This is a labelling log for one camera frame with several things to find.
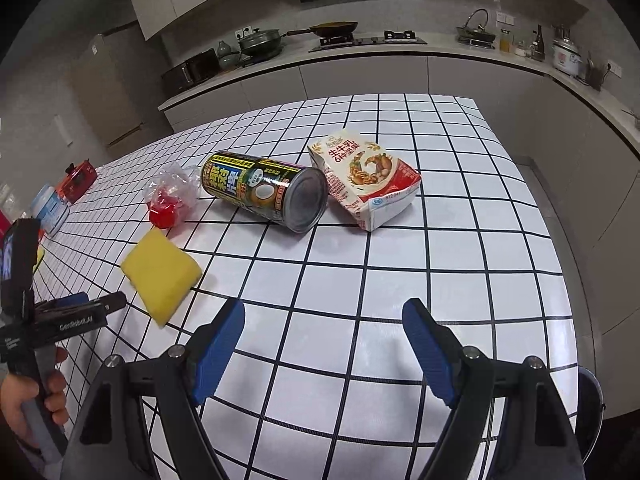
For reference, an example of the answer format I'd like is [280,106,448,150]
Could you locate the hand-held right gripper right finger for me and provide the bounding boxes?
[401,298,586,480]

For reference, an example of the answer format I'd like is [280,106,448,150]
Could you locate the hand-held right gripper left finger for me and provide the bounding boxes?
[60,300,246,480]

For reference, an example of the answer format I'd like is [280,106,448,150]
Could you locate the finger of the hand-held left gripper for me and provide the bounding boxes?
[37,292,91,311]
[85,291,128,316]

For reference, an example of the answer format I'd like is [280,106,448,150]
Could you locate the black round bin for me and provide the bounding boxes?
[575,365,607,461]

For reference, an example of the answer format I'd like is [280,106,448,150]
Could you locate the black green drink can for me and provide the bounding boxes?
[201,151,329,234]

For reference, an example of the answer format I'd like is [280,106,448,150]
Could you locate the white red milk carton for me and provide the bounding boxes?
[307,130,422,232]

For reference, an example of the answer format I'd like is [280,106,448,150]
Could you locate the person's left hand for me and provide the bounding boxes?
[0,349,71,450]

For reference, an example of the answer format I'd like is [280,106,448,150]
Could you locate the yellow sponge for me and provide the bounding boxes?
[120,230,203,328]

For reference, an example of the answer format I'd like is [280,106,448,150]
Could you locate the white checked tablecloth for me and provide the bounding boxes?
[10,92,576,480]

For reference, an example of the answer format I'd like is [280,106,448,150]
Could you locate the red box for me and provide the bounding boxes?
[55,158,98,204]

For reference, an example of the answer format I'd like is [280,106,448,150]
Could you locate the crushed clear bottle red cap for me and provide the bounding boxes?
[146,162,201,229]

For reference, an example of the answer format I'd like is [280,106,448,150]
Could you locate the beige refrigerator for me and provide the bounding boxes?
[70,22,173,148]

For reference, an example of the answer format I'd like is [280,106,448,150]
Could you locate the black toaster oven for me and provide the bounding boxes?
[161,48,221,96]

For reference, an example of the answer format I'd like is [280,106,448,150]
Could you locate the green ceramic jar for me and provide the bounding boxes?
[216,40,241,71]

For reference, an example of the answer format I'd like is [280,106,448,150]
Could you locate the grey kitchen counter cabinets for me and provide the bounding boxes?
[157,42,640,421]

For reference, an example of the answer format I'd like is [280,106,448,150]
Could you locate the grey pot with lid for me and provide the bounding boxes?
[237,27,287,59]

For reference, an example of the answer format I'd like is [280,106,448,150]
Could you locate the black gas stove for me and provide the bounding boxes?
[308,30,429,53]

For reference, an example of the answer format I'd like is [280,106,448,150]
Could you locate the dark utensil holder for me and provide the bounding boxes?
[585,52,606,92]

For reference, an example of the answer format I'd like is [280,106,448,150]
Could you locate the dark pan with glass lid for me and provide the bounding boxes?
[456,8,497,50]

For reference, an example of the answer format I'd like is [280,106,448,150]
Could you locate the white rice cooker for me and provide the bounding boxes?
[551,25,583,80]

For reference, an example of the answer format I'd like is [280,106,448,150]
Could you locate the black frying pan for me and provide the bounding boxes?
[286,21,360,41]

